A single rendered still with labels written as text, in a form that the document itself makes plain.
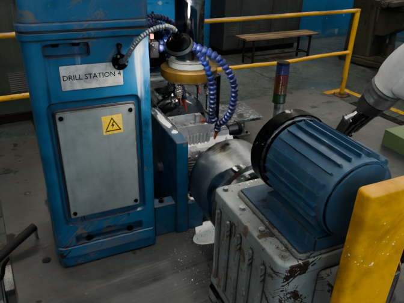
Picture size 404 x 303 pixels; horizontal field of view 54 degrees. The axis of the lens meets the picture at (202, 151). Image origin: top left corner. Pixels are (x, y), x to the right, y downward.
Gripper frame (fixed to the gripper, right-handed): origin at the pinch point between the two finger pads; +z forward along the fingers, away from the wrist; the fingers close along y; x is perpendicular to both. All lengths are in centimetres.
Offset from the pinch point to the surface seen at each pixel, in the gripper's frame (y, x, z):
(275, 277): 52, 35, -20
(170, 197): 51, -5, 28
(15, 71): 92, -247, 225
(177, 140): 50, -14, 7
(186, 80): 44, -28, -4
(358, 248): 44, 37, -36
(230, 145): 37.8, -4.9, -1.0
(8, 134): 109, -197, 256
